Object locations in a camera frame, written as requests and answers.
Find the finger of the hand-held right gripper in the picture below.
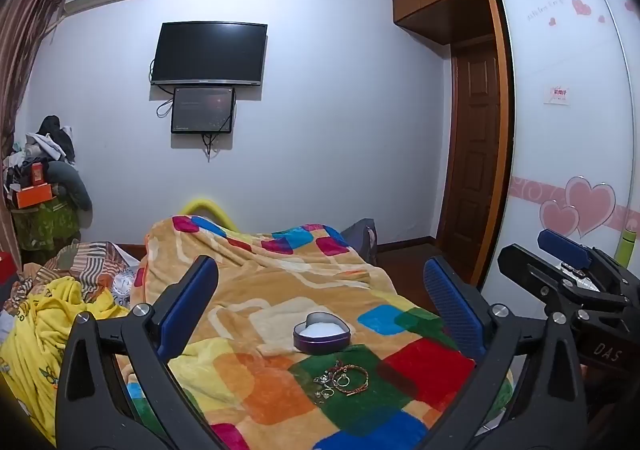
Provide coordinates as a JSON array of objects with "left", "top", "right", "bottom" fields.
[
  {"left": 537, "top": 229, "right": 640, "bottom": 298},
  {"left": 497, "top": 243, "right": 628, "bottom": 313}
]

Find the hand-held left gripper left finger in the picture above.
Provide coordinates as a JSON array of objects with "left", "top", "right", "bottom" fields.
[{"left": 55, "top": 255, "right": 220, "bottom": 450}]

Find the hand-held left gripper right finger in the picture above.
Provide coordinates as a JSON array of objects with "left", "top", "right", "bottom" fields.
[{"left": 423, "top": 255, "right": 588, "bottom": 450}]

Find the red beaded bracelet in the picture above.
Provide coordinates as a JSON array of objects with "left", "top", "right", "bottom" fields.
[{"left": 345, "top": 365, "right": 371, "bottom": 396}]

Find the purple heart-shaped jewelry box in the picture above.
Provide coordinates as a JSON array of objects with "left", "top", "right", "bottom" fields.
[{"left": 292, "top": 311, "right": 352, "bottom": 356}]

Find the green bottle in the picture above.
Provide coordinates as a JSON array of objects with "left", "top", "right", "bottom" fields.
[{"left": 614, "top": 225, "right": 640, "bottom": 271}]

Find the yellow pillow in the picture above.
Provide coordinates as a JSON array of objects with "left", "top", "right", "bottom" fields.
[{"left": 180, "top": 197, "right": 241, "bottom": 231}]

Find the grey bag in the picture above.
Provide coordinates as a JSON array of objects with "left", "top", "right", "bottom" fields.
[{"left": 340, "top": 217, "right": 378, "bottom": 266}]

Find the striped brown blanket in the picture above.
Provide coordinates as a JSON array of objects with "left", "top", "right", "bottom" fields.
[{"left": 10, "top": 240, "right": 146, "bottom": 306}]

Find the colourful patchwork blanket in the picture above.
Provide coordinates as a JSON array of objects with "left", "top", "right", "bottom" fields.
[{"left": 127, "top": 215, "right": 516, "bottom": 450}]

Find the white wardrobe with pink hearts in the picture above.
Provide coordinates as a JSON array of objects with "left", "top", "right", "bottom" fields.
[{"left": 492, "top": 0, "right": 640, "bottom": 301}]

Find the brown wooden door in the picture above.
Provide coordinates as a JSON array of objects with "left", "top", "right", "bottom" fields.
[{"left": 440, "top": 43, "right": 503, "bottom": 281}]

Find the yellow printed blanket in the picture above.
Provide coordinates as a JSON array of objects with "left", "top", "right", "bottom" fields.
[{"left": 0, "top": 277, "right": 131, "bottom": 448}]

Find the green patterned cloth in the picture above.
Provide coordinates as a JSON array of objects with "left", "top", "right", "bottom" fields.
[{"left": 11, "top": 197, "right": 82, "bottom": 251}]

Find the red bag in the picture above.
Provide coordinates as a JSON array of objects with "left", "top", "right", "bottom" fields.
[{"left": 0, "top": 253, "right": 21, "bottom": 281}]

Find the orange box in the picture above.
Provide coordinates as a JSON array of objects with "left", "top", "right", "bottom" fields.
[{"left": 15, "top": 184, "right": 55, "bottom": 209}]

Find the pile of clothes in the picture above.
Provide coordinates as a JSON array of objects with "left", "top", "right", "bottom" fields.
[{"left": 2, "top": 115, "right": 76, "bottom": 191}]

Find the brown striped curtain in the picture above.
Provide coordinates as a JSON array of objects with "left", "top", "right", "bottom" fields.
[{"left": 0, "top": 0, "right": 71, "bottom": 271}]

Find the black monitor cable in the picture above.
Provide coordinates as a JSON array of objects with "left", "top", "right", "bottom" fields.
[{"left": 200, "top": 133, "right": 221, "bottom": 162}]

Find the small black wall monitor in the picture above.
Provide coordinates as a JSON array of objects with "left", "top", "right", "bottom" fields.
[{"left": 170, "top": 87, "right": 237, "bottom": 134}]

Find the black television cable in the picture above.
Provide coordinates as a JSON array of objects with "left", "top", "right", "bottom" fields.
[{"left": 149, "top": 58, "right": 176, "bottom": 120}]

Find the black wall television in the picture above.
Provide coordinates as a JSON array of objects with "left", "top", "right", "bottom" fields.
[{"left": 150, "top": 21, "right": 268, "bottom": 87}]

